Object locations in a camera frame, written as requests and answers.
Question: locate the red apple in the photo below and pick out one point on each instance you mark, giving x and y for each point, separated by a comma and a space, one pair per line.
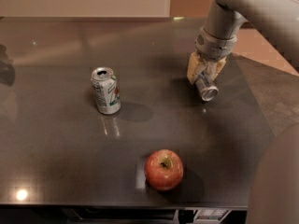
163, 170

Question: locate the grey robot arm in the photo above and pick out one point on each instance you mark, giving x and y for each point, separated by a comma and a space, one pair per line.
274, 196

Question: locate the microwave under table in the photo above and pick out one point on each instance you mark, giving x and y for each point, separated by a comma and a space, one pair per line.
149, 215

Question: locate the silver blue redbull can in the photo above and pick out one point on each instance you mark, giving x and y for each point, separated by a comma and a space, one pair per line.
206, 87

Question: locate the white green soda can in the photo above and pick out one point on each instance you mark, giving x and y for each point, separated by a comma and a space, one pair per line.
106, 90

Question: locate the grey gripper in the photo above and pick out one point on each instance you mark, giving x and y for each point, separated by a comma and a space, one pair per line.
213, 46

